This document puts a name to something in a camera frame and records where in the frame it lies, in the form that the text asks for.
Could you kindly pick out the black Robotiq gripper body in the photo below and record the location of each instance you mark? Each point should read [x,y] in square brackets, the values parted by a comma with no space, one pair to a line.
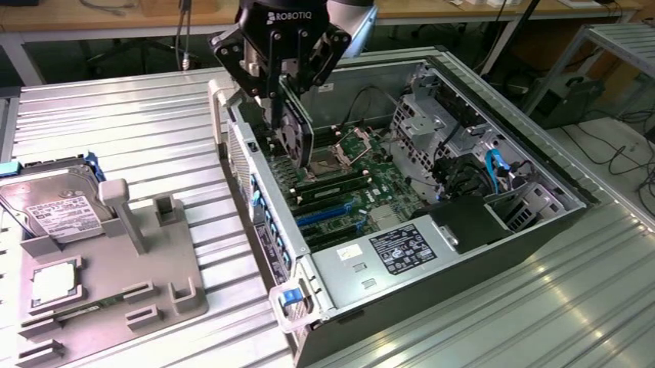
[282,30]

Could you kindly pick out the black cooling fan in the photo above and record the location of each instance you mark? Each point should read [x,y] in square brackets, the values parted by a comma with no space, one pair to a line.
[296,134]

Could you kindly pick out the metal socket cover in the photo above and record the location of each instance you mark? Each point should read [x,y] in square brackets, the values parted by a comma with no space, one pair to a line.
[358,145]

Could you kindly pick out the wooden top desk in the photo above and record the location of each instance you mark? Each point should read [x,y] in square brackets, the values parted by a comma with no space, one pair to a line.
[128,15]

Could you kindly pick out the metal disk bay cage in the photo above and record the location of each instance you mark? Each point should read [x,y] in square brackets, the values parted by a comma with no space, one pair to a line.
[425,130]

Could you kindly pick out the CPU socket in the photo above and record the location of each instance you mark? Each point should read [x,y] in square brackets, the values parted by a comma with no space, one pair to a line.
[330,166]

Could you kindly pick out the installed black RAM stick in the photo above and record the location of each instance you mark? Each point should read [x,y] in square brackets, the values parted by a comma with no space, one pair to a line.
[332,190]

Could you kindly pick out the green motherboard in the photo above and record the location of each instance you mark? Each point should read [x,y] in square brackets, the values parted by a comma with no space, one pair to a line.
[368,191]

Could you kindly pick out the blue expansion slot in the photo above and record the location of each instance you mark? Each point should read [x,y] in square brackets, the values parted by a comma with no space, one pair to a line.
[322,214]

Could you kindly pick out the silver chipset heatsink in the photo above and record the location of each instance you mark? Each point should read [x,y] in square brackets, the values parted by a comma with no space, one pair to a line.
[386,216]

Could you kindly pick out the black box device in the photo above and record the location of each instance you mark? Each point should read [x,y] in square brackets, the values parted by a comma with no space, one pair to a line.
[566,101]

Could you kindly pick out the hard disk in blue caddy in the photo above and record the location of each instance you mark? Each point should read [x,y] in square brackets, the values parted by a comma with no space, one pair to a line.
[48,214]

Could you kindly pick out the grey power supply with label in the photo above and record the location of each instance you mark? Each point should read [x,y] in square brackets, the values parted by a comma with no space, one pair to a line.
[358,276]

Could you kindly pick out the metal slat side table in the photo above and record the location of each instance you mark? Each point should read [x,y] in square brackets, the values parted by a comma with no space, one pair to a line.
[622,42]

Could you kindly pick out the grey parts rack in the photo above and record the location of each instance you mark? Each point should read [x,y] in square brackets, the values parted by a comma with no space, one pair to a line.
[118,268]

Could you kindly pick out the blue case latch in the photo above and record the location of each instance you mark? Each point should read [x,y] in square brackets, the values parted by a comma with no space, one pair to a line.
[288,297]

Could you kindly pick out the open grey PC case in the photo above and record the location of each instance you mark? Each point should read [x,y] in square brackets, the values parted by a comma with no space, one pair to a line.
[450,276]

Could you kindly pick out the silver CPU chip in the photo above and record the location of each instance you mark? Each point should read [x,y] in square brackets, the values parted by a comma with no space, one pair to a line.
[55,284]

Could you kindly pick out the green RAM stick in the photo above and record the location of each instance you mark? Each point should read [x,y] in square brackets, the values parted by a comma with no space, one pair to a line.
[82,307]

